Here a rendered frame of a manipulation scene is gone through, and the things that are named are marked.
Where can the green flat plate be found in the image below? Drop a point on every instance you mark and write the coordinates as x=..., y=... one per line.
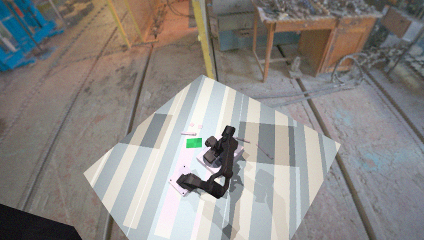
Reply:
x=193, y=143

